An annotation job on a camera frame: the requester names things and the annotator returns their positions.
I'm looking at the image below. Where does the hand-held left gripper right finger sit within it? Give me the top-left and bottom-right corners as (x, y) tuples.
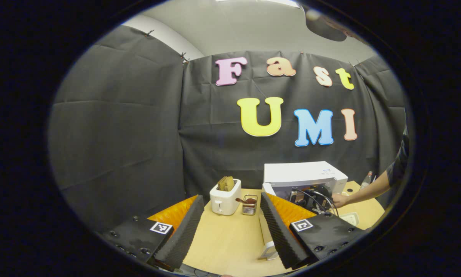
(260, 192), (365, 270)

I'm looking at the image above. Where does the brown bread slice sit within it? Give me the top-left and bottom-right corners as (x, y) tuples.
(217, 176), (235, 192)

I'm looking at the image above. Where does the white microwave oven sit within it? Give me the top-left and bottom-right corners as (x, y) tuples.
(258, 161), (348, 261)

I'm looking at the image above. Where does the black backdrop cloth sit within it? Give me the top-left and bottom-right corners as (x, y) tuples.
(48, 25), (409, 231)

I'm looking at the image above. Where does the metal wire basket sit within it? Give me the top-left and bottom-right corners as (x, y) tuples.
(241, 195), (258, 216)

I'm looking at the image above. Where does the white divided bean plate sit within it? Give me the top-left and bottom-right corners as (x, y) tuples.
(340, 212), (360, 227)

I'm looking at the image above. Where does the white toaster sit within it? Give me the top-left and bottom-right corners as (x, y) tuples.
(210, 179), (242, 216)

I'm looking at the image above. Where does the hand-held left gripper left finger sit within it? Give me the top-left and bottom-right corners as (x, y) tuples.
(100, 195), (205, 270)

